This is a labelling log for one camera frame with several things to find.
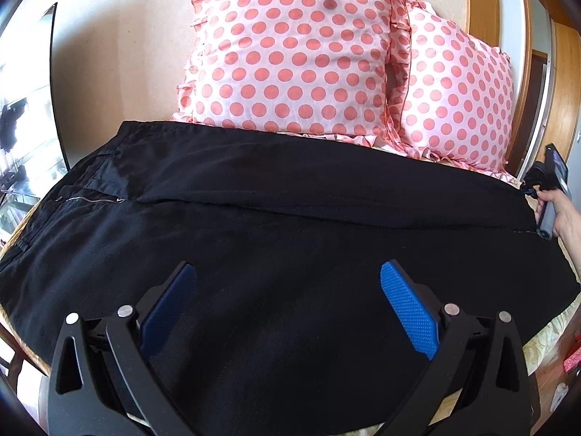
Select left polka dot pillow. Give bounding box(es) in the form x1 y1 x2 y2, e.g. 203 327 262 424
173 0 407 147

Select polka dot pillow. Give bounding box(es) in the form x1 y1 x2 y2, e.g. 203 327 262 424
173 0 407 147
386 3 514 177

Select wooden door frame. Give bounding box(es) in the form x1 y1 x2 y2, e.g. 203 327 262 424
467 0 580 178

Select right hand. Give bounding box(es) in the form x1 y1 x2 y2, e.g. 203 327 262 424
535 189 580 262

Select wall mounted television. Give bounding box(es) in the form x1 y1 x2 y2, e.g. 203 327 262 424
1 4 69 243

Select black pants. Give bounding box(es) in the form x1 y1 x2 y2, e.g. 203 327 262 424
0 120 581 436

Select cream patterned bedsheet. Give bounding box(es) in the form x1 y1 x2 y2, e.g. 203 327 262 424
0 153 581 436

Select right polka dot pillow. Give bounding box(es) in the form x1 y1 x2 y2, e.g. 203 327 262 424
386 3 514 177

